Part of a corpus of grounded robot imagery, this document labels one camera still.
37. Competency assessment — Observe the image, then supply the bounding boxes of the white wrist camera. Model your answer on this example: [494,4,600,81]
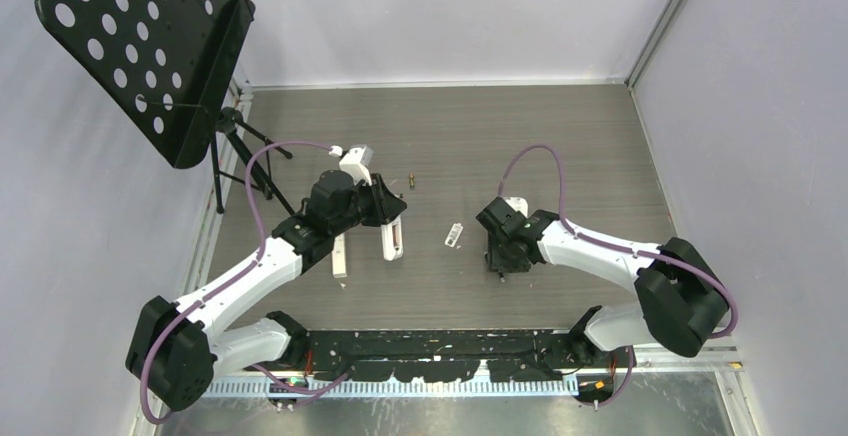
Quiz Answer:
[505,197,529,217]
[328,144,373,185]

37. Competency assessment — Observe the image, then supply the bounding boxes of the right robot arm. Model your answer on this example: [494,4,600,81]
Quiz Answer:
[476,197,738,367]

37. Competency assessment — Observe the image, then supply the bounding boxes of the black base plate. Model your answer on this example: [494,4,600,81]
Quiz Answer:
[261,329,629,383]

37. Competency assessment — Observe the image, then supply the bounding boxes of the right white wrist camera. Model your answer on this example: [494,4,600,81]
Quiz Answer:
[505,197,529,217]

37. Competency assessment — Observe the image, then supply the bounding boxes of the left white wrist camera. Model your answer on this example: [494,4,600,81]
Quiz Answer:
[328,144,373,185]

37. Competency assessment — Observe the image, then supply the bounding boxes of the white battery cover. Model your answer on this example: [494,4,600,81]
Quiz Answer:
[444,222,464,248]

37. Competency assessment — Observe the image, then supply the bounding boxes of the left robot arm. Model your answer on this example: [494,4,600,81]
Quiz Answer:
[125,170,408,412]

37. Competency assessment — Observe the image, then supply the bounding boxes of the white remote control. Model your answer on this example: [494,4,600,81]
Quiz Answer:
[331,234,347,279]
[380,216,404,261]

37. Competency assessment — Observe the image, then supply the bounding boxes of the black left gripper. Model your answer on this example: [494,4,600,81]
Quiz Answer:
[330,174,405,236]

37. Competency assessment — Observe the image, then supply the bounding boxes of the black music stand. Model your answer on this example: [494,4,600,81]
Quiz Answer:
[34,0,307,219]

